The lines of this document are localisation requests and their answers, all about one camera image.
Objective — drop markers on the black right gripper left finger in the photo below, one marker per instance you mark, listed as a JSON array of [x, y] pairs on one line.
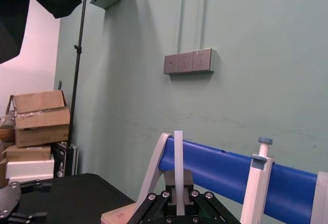
[[153, 204]]

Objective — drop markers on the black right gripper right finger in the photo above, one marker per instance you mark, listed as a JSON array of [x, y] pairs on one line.
[[205, 204]]

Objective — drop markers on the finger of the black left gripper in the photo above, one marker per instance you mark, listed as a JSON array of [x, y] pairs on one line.
[[36, 186], [28, 218]]

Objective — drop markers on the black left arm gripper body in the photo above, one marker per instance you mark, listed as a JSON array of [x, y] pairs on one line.
[[9, 199]]

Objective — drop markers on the white translucent stirring rod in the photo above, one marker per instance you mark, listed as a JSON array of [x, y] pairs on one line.
[[179, 162]]

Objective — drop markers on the white flat box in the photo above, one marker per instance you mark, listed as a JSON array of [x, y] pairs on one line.
[[29, 168]]

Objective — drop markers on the small flat cardboard box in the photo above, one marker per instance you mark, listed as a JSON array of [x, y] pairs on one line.
[[28, 153]]

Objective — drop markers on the pink wooden base block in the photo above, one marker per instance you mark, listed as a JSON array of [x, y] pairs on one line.
[[118, 213]]

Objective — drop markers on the black case with silver edges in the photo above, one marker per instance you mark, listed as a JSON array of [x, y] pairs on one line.
[[65, 160]]

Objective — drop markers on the blue rack with grey ends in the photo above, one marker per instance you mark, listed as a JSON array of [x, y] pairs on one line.
[[230, 172]]

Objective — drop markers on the black table cloth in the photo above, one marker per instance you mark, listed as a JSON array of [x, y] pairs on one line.
[[77, 198]]

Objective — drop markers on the closed brown cardboard box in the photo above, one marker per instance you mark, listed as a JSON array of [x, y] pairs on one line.
[[41, 137]]

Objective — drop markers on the white pipette with grey cap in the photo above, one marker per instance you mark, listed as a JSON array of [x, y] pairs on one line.
[[256, 183]]

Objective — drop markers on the open brown cardboard box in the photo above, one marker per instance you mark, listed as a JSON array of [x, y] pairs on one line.
[[41, 111]]

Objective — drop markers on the black light stand pole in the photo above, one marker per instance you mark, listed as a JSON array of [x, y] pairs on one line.
[[78, 62]]

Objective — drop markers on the black studio light cover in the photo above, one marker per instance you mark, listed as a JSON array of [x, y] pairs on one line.
[[38, 1]]

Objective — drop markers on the grey wall socket block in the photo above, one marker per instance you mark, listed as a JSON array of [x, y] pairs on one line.
[[188, 61]]

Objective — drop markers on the pale wall conduit pipe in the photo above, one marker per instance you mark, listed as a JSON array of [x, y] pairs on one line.
[[202, 13], [182, 13]]

